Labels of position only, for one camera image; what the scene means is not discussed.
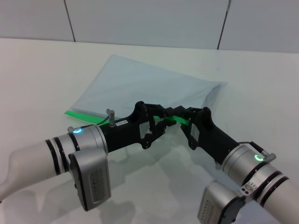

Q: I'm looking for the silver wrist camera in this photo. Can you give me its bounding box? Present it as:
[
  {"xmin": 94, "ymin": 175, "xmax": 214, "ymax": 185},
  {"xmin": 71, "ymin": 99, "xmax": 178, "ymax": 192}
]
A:
[
  {"xmin": 67, "ymin": 149, "xmax": 112, "ymax": 212},
  {"xmin": 197, "ymin": 179, "xmax": 246, "ymax": 224}
]

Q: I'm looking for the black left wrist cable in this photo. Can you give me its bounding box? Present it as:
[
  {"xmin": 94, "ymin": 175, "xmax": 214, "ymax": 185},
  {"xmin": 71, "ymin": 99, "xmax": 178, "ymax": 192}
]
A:
[{"xmin": 97, "ymin": 108, "xmax": 117, "ymax": 128}]

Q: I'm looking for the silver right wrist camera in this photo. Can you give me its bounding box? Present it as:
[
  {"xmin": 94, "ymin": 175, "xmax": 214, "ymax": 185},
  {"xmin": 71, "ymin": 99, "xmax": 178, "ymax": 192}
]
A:
[{"xmin": 197, "ymin": 179, "xmax": 246, "ymax": 224}]

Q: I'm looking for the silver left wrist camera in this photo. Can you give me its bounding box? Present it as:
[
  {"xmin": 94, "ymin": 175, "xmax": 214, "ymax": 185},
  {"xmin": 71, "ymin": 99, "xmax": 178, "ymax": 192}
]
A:
[{"xmin": 67, "ymin": 149, "xmax": 112, "ymax": 212}]

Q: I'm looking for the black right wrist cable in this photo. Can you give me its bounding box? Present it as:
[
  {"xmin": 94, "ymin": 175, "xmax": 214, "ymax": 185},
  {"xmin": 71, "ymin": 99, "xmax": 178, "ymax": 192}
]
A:
[{"xmin": 240, "ymin": 140, "xmax": 277, "ymax": 162}]

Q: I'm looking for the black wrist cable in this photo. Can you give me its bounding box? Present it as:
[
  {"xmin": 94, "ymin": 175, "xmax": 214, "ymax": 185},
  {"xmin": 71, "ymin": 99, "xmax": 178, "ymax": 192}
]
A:
[
  {"xmin": 97, "ymin": 108, "xmax": 117, "ymax": 128},
  {"xmin": 240, "ymin": 140, "xmax": 277, "ymax": 162}
]

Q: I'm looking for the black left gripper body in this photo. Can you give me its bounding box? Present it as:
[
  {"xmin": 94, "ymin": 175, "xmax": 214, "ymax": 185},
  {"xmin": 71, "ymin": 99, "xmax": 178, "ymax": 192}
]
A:
[{"xmin": 99, "ymin": 101, "xmax": 155, "ymax": 154}]

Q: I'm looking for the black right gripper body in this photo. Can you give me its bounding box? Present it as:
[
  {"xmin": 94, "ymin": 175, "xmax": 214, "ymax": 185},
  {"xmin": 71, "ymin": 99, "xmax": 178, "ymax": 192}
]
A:
[{"xmin": 191, "ymin": 106, "xmax": 242, "ymax": 164}]

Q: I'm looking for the clear green-zipper document bag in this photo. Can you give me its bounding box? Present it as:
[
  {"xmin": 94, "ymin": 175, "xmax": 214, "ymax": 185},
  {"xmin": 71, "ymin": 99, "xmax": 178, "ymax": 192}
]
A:
[{"xmin": 64, "ymin": 54, "xmax": 229, "ymax": 131}]

